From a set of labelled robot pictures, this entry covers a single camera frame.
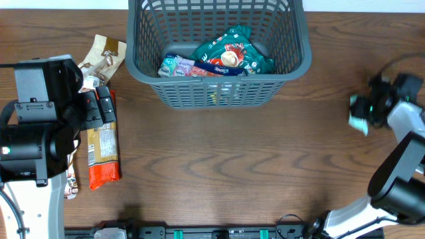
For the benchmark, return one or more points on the Kleenex tissue multipack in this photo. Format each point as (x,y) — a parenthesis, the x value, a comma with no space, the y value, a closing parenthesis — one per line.
(174,65)

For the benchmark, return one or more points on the orange spaghetti packet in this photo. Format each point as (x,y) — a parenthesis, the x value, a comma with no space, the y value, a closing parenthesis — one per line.
(103,158)

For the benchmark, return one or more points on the small white tissue packet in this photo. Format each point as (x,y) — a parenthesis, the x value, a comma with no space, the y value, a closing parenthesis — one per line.
(358,121)

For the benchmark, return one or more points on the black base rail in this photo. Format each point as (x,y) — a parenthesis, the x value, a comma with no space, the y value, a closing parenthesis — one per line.
(132,230)

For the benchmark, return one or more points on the beige snack pouch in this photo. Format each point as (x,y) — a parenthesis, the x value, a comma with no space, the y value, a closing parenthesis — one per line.
(71,189)
(102,61)

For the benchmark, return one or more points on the green Nescafe coffee bag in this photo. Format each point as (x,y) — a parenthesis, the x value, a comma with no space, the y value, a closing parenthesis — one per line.
(233,49)

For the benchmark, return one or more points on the grey plastic basket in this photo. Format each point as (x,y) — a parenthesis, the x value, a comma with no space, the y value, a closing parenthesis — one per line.
(155,28)

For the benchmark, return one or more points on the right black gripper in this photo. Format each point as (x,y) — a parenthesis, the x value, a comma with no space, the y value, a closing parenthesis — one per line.
(375,108)

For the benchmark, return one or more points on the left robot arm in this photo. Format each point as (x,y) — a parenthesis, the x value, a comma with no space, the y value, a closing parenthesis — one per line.
(39,130)

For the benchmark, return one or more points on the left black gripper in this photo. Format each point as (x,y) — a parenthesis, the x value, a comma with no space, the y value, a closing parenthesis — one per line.
(93,115)

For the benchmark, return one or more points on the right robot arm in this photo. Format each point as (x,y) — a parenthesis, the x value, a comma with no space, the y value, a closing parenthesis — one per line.
(393,196)

